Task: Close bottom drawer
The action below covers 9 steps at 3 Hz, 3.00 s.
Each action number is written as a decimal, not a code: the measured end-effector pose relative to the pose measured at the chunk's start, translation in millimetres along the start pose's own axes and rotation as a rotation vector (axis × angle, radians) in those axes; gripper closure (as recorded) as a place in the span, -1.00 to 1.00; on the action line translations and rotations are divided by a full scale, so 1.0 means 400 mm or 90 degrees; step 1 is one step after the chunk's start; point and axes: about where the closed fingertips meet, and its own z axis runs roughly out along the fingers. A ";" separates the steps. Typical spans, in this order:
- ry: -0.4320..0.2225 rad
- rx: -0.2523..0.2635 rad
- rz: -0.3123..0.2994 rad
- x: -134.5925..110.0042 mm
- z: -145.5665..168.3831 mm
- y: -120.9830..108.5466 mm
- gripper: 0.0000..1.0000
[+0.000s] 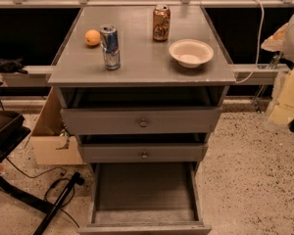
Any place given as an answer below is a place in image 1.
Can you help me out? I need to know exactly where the grey bottom drawer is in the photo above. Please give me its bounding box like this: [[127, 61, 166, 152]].
[[78, 163, 211, 235]]

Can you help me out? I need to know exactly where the grey drawer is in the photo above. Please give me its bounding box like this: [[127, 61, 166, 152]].
[[78, 133, 208, 163], [61, 94, 221, 134], [78, 163, 211, 235]]

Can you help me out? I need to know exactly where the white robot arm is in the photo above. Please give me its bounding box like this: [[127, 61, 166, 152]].
[[261, 14, 294, 125]]

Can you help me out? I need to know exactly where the grey wooden drawer cabinet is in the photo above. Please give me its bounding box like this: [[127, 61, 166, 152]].
[[47, 4, 237, 181]]

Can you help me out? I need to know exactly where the grey top drawer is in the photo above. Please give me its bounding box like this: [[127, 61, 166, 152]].
[[61, 94, 221, 134]]

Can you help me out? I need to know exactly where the grey middle drawer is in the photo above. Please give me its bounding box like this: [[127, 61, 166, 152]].
[[78, 133, 208, 163]]

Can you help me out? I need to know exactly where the white paper bowl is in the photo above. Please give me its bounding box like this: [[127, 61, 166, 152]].
[[169, 39, 214, 69]]

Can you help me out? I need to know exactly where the blue silver energy drink can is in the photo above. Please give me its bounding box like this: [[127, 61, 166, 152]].
[[100, 24, 121, 71]]

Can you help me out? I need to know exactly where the orange fruit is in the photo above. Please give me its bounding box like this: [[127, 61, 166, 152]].
[[84, 29, 100, 46]]

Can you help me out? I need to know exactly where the brown gold soda can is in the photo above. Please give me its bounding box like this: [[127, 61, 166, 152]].
[[153, 5, 171, 41]]

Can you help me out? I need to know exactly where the black stand leg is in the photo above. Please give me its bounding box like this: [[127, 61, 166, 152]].
[[33, 172, 84, 235]]

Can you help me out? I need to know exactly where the cardboard box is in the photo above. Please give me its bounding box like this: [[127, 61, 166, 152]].
[[29, 89, 83, 165]]

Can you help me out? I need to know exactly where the black tray on stand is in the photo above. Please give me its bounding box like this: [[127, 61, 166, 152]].
[[0, 111, 30, 163]]

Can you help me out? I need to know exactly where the white cable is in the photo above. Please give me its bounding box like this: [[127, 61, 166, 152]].
[[234, 0, 266, 84]]

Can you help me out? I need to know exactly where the metal rail frame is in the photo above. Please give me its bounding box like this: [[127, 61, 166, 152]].
[[0, 0, 294, 87]]

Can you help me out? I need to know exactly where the black object on rail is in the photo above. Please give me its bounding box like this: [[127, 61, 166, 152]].
[[0, 59, 26, 73]]

